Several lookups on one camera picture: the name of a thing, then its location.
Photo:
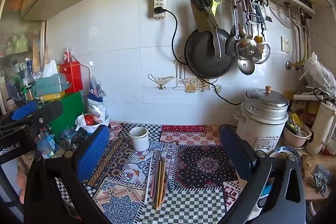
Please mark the group of bottles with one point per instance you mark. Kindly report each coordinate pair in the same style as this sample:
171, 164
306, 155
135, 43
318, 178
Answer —
21, 77

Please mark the white plastic bag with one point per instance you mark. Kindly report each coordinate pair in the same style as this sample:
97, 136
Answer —
317, 71

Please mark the clear plastic bottle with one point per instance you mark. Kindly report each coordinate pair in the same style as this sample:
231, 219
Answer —
47, 144

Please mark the white chopstick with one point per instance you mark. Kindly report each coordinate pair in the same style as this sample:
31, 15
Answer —
148, 179

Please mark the white rice cooker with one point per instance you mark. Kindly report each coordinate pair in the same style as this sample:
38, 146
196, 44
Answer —
260, 134

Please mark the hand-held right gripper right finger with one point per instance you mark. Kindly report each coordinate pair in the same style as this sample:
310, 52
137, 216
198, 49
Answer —
239, 158

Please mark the red tomato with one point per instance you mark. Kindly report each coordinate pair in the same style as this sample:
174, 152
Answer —
89, 119

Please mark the grey crumpled scrubber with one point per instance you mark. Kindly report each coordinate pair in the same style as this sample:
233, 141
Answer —
319, 179

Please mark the black frying pan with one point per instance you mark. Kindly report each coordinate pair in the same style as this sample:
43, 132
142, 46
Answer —
204, 56

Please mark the teal kitchen scale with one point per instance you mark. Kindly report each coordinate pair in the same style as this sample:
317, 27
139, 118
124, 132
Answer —
265, 195

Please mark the large metal spoon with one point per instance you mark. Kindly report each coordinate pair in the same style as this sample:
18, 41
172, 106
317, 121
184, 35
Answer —
246, 65

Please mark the green box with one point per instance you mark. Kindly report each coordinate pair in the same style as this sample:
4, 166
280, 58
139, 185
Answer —
71, 111

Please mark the mesh strainer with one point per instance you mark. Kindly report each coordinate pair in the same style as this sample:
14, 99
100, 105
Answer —
265, 52

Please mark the white wall socket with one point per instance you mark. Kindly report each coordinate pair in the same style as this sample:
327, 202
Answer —
285, 44

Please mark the kitchen cleaver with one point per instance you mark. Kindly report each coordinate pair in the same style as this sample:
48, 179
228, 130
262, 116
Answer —
200, 19

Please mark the blue rimmed plate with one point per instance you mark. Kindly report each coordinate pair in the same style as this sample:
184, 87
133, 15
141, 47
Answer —
286, 151

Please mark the wooden cutting board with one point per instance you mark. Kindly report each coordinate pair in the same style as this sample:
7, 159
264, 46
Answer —
309, 169

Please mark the white cup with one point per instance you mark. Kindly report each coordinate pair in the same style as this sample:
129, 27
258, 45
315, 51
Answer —
138, 138

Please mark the metal ladle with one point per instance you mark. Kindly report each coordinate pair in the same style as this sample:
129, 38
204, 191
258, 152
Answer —
231, 47

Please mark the white thermos jug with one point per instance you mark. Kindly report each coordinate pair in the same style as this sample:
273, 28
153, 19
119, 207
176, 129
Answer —
321, 129

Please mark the white bag with blue print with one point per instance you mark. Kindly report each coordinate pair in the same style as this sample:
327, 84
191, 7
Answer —
94, 106

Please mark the metal perforated skimmer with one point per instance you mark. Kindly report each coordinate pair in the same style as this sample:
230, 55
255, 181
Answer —
246, 48

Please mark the green peeler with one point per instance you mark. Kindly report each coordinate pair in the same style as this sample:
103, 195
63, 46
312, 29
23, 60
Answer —
215, 6

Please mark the pink bowl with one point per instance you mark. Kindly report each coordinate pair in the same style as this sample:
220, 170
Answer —
294, 141

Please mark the teal tissue box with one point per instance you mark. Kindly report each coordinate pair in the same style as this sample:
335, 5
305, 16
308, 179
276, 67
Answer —
51, 85

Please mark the patchwork printed table mat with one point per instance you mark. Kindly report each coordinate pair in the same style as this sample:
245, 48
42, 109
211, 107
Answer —
204, 166

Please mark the red tin box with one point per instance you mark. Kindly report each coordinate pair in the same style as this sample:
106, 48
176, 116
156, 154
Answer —
71, 77

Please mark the yellow box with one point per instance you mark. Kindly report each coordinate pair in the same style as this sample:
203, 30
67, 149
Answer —
51, 97

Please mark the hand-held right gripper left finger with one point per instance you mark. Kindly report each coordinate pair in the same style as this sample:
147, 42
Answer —
93, 154

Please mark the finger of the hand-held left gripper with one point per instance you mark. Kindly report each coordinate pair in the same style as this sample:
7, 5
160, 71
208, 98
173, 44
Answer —
23, 111
51, 111

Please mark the metal steamer pot with lid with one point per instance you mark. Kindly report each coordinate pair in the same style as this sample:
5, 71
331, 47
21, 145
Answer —
265, 103

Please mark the pink chopstick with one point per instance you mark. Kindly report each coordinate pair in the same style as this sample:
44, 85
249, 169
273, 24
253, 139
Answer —
155, 175

